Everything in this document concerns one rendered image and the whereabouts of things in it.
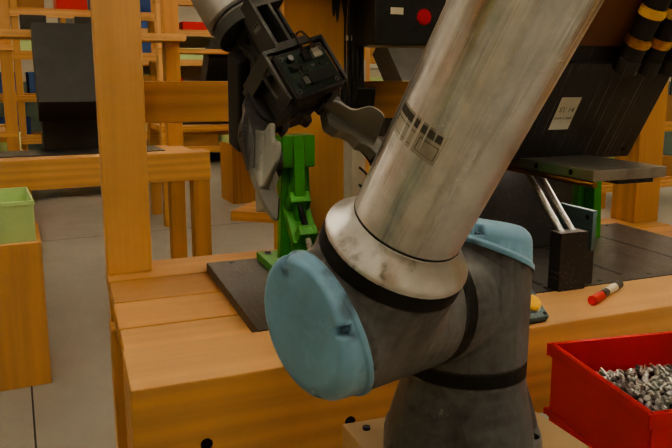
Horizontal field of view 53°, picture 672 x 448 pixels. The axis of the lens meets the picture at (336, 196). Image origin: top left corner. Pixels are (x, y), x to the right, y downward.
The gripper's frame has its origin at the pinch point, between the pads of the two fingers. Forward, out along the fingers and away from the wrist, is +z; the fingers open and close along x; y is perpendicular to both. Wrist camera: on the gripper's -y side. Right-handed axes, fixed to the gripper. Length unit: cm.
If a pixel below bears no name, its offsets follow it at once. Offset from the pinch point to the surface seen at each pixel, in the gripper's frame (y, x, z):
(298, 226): -58, 26, -8
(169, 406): -33.4, -16.5, 9.5
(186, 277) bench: -78, 8, -12
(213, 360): -35.8, -8.0, 7.1
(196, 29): -787, 429, -458
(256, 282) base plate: -63, 14, -2
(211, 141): -874, 401, -315
